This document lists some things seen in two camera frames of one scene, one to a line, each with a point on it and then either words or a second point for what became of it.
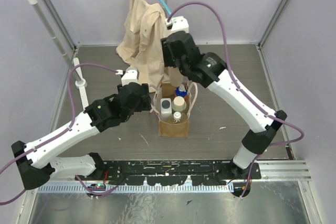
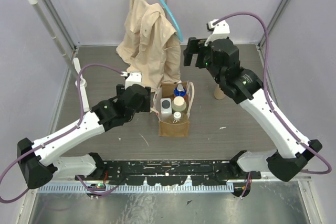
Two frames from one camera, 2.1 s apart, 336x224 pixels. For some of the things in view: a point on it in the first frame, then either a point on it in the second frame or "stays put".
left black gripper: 145,98 stays put
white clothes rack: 73,63 stays put
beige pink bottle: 175,77 → 219,94
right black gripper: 169,61 → 192,47
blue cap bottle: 181,91 stays put
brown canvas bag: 167,90 stays put
